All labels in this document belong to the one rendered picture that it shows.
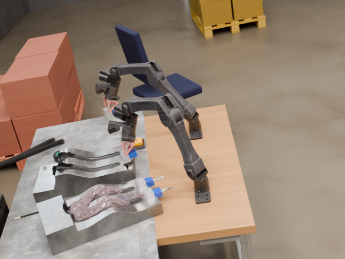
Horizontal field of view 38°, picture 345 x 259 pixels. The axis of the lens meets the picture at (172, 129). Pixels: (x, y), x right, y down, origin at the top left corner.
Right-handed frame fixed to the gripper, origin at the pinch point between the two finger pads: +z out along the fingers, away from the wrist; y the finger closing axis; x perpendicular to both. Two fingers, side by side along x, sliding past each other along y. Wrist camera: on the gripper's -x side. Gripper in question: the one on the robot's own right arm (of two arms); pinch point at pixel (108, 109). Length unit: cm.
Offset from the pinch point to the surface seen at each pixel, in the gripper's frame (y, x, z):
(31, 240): 71, -53, 46
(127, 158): 57, -10, 8
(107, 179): 57, -18, 20
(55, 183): 43, -37, 30
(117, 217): 91, -25, 23
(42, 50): -216, 17, 7
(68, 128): -28.0, -11.0, 23.1
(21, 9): -793, 123, 23
